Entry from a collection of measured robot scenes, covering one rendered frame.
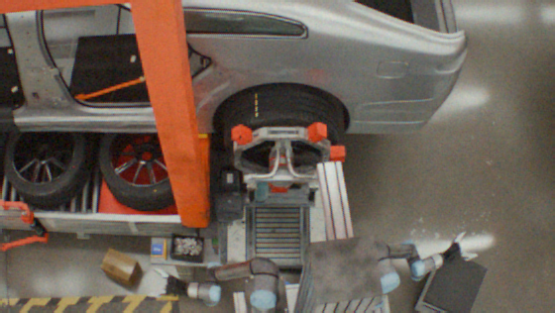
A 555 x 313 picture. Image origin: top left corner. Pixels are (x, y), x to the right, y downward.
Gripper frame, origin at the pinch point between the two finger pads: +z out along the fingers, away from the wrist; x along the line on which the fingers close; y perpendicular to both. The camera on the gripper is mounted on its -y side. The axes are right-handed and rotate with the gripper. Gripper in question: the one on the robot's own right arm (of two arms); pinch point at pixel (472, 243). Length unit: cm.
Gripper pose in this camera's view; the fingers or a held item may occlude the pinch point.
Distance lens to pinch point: 355.9
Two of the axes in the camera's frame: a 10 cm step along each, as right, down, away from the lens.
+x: 3.6, 7.7, -5.3
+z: 9.3, -3.1, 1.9
